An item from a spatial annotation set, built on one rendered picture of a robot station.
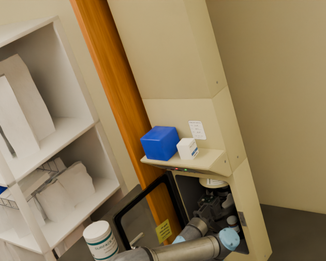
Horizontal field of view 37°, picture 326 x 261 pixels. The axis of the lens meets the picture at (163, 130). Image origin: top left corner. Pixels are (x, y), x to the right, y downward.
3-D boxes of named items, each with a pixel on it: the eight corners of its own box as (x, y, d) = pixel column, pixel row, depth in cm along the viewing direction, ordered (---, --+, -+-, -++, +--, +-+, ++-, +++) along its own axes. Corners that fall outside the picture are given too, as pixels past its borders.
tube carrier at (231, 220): (233, 220, 211) (221, 180, 202) (254, 225, 204) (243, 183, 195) (220, 236, 204) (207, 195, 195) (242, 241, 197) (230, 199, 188)
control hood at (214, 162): (164, 164, 193) (157, 144, 189) (233, 173, 172) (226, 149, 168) (147, 181, 186) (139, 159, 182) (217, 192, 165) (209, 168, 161)
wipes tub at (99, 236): (106, 241, 241) (95, 218, 235) (124, 246, 233) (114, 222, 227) (88, 259, 233) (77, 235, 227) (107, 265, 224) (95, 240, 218)
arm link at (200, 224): (205, 241, 179) (188, 236, 185) (211, 232, 182) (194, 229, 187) (199, 226, 176) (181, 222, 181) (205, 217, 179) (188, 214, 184)
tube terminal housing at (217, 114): (223, 218, 229) (178, 70, 197) (286, 231, 208) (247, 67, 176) (195, 254, 213) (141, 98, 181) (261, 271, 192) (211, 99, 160)
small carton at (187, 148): (187, 151, 176) (182, 138, 173) (198, 151, 173) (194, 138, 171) (180, 159, 172) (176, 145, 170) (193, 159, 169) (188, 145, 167)
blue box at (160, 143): (162, 145, 187) (155, 125, 183) (182, 147, 180) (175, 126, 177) (146, 159, 180) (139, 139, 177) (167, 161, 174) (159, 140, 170)
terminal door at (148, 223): (193, 248, 209) (166, 172, 192) (146, 297, 191) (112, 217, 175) (191, 247, 209) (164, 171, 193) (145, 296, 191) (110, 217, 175)
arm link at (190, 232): (183, 264, 176) (166, 249, 177) (199, 244, 182) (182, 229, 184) (191, 257, 170) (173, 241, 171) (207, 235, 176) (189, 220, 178)
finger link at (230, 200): (240, 189, 187) (221, 200, 185) (245, 201, 190) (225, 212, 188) (236, 186, 190) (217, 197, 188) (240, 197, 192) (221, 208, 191)
